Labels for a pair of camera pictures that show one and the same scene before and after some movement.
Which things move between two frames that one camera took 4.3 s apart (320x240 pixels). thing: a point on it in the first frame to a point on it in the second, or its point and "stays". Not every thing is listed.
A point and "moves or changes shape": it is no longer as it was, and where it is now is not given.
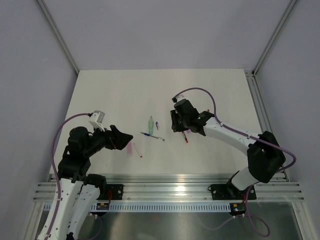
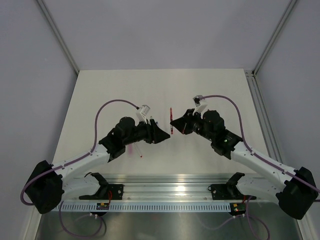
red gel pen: [184, 135] moves or changes shape
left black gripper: [118, 139] to [154, 134]
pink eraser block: [130, 149] stays
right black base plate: [227, 192] stays
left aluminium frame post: [58, 35] stays
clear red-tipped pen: [140, 155] stays
